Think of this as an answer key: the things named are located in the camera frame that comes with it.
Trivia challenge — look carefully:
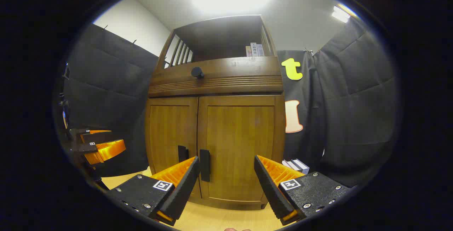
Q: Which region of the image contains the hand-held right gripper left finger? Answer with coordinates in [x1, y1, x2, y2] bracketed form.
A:
[105, 156, 201, 226]

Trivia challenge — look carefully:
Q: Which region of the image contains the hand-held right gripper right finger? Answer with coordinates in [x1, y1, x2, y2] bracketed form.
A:
[254, 155, 357, 226]

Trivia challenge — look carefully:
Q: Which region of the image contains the wooden cabinet door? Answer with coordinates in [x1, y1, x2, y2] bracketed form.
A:
[145, 97, 199, 199]
[197, 95, 286, 204]

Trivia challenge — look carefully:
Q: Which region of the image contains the brown wooden shoe cabinet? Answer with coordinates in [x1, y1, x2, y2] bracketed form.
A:
[144, 14, 286, 210]

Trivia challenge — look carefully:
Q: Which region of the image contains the brown ribbed drawer front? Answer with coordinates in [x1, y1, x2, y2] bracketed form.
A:
[148, 56, 284, 98]

